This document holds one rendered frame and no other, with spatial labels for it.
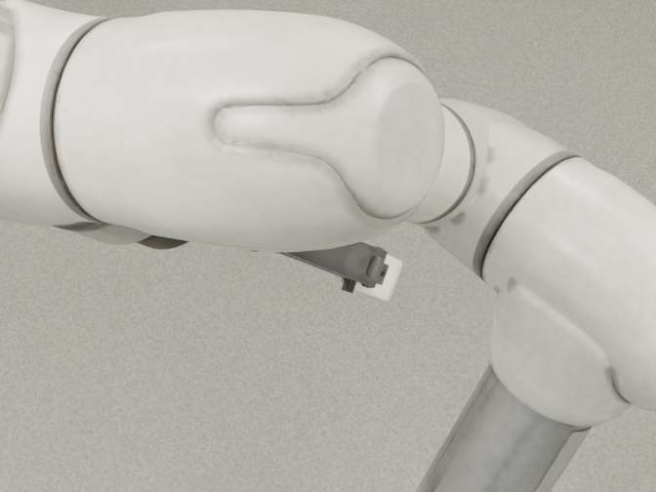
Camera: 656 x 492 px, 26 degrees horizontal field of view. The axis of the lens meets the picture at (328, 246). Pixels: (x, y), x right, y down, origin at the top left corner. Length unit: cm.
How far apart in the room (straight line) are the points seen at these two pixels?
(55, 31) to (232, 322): 227
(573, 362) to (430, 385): 174
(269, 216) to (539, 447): 63
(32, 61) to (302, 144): 15
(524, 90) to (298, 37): 272
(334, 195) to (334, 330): 232
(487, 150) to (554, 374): 19
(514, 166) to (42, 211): 53
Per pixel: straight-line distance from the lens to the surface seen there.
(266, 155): 60
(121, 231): 81
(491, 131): 116
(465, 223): 115
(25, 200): 70
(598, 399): 115
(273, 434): 281
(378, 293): 97
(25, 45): 69
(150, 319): 296
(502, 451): 121
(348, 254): 89
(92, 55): 67
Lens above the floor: 250
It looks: 55 degrees down
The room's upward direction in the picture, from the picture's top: straight up
